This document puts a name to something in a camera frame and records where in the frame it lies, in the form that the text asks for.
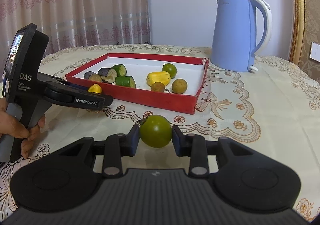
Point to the blue electric kettle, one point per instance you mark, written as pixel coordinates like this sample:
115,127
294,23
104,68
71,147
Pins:
235,34

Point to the brown longan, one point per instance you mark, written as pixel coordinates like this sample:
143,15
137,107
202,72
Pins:
159,87
179,86

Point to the green tomato with stem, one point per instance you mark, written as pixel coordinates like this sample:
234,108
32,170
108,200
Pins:
155,131

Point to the red shallow cardboard box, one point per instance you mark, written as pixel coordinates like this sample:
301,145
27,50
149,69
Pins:
191,69

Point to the person's left hand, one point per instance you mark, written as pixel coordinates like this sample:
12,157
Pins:
11,126

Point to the green tomato back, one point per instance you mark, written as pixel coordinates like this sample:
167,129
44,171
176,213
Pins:
170,68

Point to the pink patterned curtain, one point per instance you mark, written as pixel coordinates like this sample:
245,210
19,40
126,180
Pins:
76,23

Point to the white wall switch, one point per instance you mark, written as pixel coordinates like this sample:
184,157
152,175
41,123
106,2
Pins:
315,52

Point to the dark eggplant piece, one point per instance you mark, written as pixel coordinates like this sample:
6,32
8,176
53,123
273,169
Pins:
92,76
108,75

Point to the brown longan front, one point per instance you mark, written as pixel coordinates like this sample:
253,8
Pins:
159,87

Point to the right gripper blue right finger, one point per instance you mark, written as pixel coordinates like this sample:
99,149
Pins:
178,140

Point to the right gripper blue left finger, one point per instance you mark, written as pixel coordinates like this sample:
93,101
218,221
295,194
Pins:
132,140

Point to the yellow fruit piece small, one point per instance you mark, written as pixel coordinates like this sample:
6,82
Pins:
96,89

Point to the gold padded headboard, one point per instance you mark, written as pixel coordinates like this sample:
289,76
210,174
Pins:
305,33

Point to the green cucumber piece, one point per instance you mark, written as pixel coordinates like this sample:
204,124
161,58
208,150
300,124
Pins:
125,81
120,69

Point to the cream embroidered tablecloth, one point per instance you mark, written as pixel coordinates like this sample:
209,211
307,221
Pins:
275,111

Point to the brown longan back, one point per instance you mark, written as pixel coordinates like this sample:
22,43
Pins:
179,86

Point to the yellow fruit piece large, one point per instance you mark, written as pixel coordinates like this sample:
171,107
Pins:
162,77

